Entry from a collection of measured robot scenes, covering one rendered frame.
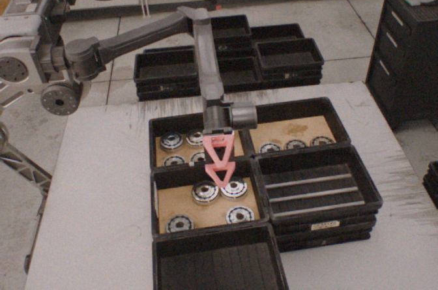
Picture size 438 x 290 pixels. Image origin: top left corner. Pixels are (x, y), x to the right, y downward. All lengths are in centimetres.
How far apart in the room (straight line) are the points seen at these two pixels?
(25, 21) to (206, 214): 89
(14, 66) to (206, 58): 56
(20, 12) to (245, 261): 108
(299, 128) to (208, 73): 87
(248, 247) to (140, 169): 69
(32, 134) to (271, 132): 208
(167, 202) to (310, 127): 72
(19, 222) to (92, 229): 116
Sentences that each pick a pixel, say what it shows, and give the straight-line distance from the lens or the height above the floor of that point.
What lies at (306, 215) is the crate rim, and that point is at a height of 93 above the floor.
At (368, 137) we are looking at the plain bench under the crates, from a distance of 213.
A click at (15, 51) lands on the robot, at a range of 134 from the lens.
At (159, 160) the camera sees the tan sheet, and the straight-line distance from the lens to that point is 181.
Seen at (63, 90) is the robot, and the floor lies 119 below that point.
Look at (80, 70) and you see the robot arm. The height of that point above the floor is 144.
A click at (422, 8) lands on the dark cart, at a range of 293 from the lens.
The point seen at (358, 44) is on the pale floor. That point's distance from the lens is 413.
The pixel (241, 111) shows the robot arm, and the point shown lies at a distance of 101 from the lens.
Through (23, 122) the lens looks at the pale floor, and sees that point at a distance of 361.
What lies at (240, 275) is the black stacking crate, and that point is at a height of 83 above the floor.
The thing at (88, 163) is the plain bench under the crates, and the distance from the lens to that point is 207.
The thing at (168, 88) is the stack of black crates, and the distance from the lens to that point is 272.
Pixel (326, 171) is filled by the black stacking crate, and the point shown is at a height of 83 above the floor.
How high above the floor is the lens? 214
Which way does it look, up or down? 43 degrees down
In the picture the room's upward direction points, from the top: 4 degrees counter-clockwise
